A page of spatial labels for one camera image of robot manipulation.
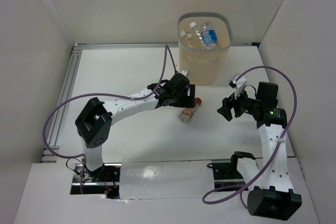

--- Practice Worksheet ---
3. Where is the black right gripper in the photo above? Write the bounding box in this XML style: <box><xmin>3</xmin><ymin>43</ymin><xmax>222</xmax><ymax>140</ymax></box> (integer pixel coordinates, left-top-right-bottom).
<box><xmin>217</xmin><ymin>85</ymin><xmax>261</xmax><ymax>121</ymax></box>

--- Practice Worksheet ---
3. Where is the red cap juice bottle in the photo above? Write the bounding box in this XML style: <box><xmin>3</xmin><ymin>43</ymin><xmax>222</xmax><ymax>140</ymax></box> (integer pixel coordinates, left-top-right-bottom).
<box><xmin>178</xmin><ymin>98</ymin><xmax>202</xmax><ymax>123</ymax></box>

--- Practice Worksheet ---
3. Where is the clear bottle white cap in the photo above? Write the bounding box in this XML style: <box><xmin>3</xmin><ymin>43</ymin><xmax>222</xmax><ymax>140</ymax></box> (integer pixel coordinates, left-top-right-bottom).
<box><xmin>190</xmin><ymin>22</ymin><xmax>203</xmax><ymax>49</ymax></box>

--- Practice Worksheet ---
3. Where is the clear bottle front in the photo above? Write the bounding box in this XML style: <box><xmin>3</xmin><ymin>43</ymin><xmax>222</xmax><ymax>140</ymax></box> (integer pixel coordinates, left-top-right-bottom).
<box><xmin>180</xmin><ymin>31</ymin><xmax>196</xmax><ymax>49</ymax></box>

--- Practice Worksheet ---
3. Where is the blue label water bottle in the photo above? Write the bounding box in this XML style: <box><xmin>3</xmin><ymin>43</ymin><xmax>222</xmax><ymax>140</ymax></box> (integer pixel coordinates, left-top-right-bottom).
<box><xmin>201</xmin><ymin>22</ymin><xmax>218</xmax><ymax>49</ymax></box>

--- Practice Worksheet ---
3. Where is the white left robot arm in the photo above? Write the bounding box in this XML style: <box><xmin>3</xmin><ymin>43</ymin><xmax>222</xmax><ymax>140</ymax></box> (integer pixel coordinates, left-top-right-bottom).
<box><xmin>75</xmin><ymin>72</ymin><xmax>202</xmax><ymax>182</ymax></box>

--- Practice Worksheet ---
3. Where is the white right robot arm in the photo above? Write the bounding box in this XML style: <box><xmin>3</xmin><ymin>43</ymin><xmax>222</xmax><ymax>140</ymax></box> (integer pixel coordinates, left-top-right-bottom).
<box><xmin>229</xmin><ymin>82</ymin><xmax>302</xmax><ymax>221</ymax></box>

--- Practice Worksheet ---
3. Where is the beige plastic waste bin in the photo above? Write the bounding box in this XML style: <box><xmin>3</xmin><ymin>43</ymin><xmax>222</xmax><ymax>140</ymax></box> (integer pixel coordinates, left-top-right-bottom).
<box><xmin>177</xmin><ymin>12</ymin><xmax>233</xmax><ymax>86</ymax></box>

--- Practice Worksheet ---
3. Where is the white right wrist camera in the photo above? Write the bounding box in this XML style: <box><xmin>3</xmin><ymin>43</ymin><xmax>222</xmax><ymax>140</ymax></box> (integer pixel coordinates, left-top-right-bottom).
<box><xmin>229</xmin><ymin>74</ymin><xmax>247</xmax><ymax>99</ymax></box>

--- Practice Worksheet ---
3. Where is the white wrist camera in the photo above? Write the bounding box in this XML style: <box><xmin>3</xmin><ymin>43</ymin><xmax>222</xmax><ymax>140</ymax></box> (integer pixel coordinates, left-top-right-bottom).
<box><xmin>178</xmin><ymin>70</ymin><xmax>189</xmax><ymax>77</ymax></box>
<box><xmin>229</xmin><ymin>74</ymin><xmax>247</xmax><ymax>99</ymax></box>

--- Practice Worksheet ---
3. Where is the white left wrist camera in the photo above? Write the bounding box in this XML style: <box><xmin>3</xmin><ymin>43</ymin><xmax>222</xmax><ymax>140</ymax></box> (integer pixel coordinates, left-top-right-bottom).
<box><xmin>178</xmin><ymin>70</ymin><xmax>189</xmax><ymax>77</ymax></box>

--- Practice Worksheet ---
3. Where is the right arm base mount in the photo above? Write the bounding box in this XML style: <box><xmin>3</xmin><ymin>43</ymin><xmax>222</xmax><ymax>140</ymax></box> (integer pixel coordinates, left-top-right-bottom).
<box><xmin>207</xmin><ymin>158</ymin><xmax>245</xmax><ymax>191</ymax></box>

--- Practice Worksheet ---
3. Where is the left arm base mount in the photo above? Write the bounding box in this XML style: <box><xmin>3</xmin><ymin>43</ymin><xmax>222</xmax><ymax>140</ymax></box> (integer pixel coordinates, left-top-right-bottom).
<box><xmin>65</xmin><ymin>158</ymin><xmax>121</xmax><ymax>199</ymax></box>

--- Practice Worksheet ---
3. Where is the aluminium frame rail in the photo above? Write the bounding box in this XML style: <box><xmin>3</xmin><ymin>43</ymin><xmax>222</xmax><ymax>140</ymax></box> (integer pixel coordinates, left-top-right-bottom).
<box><xmin>49</xmin><ymin>45</ymin><xmax>267</xmax><ymax>163</ymax></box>

